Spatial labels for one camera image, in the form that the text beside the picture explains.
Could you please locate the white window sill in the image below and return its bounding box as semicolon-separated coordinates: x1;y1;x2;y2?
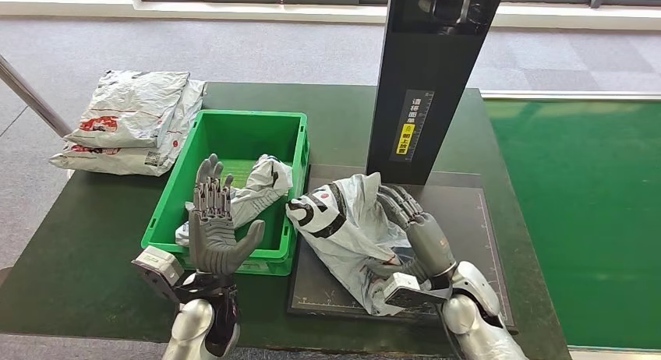
0;0;661;33

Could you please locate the black scanner column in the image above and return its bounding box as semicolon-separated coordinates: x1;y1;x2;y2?
365;0;508;186

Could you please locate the grey metal pole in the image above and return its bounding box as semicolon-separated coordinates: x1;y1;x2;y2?
0;53;73;138

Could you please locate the black scanner platform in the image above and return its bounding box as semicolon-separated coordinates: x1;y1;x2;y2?
287;164;518;332

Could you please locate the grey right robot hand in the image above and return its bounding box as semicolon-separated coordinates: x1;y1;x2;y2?
376;184;459;284

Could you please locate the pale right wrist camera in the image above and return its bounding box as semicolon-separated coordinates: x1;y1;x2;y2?
383;272;447;309

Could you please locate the white parcel bag black print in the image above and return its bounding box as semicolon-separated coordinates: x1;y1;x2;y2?
285;172;440;317

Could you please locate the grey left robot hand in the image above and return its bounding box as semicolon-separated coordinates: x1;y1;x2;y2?
188;153;267;276

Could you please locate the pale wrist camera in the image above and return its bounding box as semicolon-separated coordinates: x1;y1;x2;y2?
383;272;447;309
131;245;186;303

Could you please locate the white parcel bag barcode label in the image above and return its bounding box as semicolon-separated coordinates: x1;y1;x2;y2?
49;79;207;178

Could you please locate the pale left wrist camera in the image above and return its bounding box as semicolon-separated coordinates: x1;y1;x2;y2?
131;245;186;303

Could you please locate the green conveyor belt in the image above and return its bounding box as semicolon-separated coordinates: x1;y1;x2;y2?
481;90;661;355

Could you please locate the yellow and black column label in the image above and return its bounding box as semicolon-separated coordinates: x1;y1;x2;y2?
390;90;436;163

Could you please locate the white parcel bag red print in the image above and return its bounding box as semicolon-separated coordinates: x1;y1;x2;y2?
64;69;191;150

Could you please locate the green plastic crate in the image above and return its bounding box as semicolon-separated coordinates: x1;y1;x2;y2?
140;109;311;277

